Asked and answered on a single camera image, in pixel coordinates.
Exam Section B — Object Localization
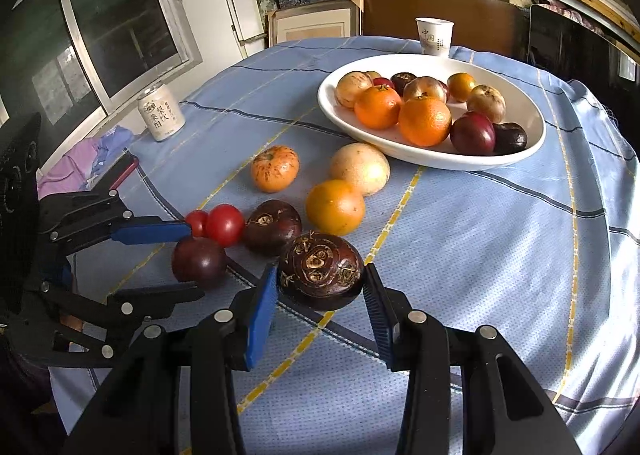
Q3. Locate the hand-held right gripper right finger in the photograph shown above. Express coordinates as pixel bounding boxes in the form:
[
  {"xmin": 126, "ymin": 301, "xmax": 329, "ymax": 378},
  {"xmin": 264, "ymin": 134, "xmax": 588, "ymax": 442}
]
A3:
[{"xmin": 362, "ymin": 262, "xmax": 583, "ymax": 455}]

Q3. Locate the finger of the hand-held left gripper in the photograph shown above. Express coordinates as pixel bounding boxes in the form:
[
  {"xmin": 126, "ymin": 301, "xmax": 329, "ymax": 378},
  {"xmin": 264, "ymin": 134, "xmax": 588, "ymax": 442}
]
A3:
[
  {"xmin": 40, "ymin": 280, "xmax": 206, "ymax": 368},
  {"xmin": 37, "ymin": 190, "xmax": 193, "ymax": 256}
]

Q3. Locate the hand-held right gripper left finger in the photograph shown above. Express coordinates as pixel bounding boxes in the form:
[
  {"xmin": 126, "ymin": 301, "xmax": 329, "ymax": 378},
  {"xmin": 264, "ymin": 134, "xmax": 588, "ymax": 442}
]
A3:
[{"xmin": 62, "ymin": 262, "xmax": 279, "ymax": 455}]

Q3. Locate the dark purple plum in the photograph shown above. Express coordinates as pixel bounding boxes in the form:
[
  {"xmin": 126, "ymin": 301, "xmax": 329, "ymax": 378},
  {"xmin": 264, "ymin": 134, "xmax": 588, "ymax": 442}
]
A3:
[
  {"xmin": 171, "ymin": 236, "xmax": 228, "ymax": 286},
  {"xmin": 450, "ymin": 111, "xmax": 497, "ymax": 156}
]

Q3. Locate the small red tomato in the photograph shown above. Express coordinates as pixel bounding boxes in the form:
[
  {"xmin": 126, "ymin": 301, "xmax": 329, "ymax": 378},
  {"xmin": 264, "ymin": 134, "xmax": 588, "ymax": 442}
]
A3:
[{"xmin": 185, "ymin": 210, "xmax": 209, "ymax": 238}]

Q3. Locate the carved dark brown mangosteen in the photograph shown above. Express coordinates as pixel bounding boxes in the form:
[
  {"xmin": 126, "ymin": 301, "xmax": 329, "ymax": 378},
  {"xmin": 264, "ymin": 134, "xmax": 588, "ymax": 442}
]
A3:
[{"xmin": 277, "ymin": 232, "xmax": 366, "ymax": 312}]

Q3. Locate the large orange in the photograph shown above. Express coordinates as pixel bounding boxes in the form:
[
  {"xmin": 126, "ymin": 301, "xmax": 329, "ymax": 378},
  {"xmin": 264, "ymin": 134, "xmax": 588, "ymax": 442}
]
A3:
[{"xmin": 398, "ymin": 96, "xmax": 452, "ymax": 148}]

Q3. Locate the white oval plate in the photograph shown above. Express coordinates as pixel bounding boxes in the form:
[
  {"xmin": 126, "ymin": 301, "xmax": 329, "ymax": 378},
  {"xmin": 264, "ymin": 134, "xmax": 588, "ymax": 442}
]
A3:
[{"xmin": 317, "ymin": 54, "xmax": 547, "ymax": 172}]

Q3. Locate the purple cloth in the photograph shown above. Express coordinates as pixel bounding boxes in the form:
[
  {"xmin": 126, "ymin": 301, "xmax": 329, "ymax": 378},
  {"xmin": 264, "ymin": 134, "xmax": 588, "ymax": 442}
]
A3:
[{"xmin": 37, "ymin": 137, "xmax": 101, "ymax": 198}]

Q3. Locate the light blue cloth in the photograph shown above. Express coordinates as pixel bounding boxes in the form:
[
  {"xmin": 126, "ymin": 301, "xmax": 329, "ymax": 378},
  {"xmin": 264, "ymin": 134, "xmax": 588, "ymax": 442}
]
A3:
[{"xmin": 90, "ymin": 125, "xmax": 133, "ymax": 176}]

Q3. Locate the white drink can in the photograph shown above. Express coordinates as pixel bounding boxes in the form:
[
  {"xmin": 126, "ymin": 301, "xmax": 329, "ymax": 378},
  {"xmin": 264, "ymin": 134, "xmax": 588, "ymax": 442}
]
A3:
[{"xmin": 137, "ymin": 84, "xmax": 186, "ymax": 142}]

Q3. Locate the smooth yellow-orange orange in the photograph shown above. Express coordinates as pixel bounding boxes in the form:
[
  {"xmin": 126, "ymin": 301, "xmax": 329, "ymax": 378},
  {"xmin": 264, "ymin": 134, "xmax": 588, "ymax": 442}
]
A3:
[{"xmin": 305, "ymin": 179, "xmax": 367, "ymax": 237}]

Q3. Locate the light blue checked tablecloth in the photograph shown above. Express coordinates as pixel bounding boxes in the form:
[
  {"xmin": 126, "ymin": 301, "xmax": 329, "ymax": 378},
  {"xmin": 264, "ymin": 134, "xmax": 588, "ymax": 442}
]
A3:
[{"xmin": 50, "ymin": 37, "xmax": 640, "ymax": 455}]

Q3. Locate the striped orange tomato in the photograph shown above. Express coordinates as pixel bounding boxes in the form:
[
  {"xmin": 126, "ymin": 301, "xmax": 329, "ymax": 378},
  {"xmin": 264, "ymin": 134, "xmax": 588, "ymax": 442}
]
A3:
[{"xmin": 250, "ymin": 146, "xmax": 301, "ymax": 193}]

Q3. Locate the pale yellow round fruit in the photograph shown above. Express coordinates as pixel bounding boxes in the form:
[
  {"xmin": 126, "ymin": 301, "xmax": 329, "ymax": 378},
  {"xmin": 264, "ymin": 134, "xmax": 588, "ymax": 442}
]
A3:
[{"xmin": 330, "ymin": 142, "xmax": 391, "ymax": 196}]

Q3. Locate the white framed window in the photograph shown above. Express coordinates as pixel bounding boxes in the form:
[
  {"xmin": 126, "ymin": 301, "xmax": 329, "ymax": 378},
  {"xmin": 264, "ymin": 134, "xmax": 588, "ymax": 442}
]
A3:
[{"xmin": 0, "ymin": 0, "xmax": 203, "ymax": 136}]

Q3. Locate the pale beige round fruit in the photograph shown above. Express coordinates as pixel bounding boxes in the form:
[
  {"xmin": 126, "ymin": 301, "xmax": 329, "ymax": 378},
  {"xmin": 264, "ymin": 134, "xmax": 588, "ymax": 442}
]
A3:
[
  {"xmin": 466, "ymin": 84, "xmax": 507, "ymax": 124},
  {"xmin": 335, "ymin": 71, "xmax": 374, "ymax": 109}
]

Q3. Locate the pink pale apple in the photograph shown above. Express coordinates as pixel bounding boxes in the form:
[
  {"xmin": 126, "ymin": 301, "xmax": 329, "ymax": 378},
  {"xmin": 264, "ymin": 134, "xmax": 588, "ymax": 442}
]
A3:
[{"xmin": 402, "ymin": 76, "xmax": 447, "ymax": 103}]

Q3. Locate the small orange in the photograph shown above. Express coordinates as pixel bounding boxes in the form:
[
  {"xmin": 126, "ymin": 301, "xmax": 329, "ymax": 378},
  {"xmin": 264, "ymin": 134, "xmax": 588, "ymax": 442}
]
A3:
[{"xmin": 446, "ymin": 72, "xmax": 477, "ymax": 103}]

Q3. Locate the cardboard box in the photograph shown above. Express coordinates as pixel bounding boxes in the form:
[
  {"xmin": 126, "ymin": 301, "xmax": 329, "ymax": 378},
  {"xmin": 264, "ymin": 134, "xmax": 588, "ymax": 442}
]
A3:
[{"xmin": 267, "ymin": 0, "xmax": 363, "ymax": 48}]

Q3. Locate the white paper cup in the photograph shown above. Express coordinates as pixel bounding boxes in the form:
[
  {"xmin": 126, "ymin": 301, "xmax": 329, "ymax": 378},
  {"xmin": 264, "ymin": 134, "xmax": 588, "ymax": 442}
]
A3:
[{"xmin": 415, "ymin": 17, "xmax": 455, "ymax": 58}]

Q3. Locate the brown wooden cabinet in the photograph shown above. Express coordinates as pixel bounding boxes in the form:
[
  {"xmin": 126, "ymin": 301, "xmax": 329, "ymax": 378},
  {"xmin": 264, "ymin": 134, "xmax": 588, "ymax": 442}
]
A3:
[{"xmin": 350, "ymin": 0, "xmax": 531, "ymax": 58}]

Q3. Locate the black board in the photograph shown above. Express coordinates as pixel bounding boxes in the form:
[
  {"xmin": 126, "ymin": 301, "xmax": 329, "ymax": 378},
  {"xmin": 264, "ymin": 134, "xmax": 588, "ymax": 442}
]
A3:
[{"xmin": 527, "ymin": 5, "xmax": 640, "ymax": 100}]

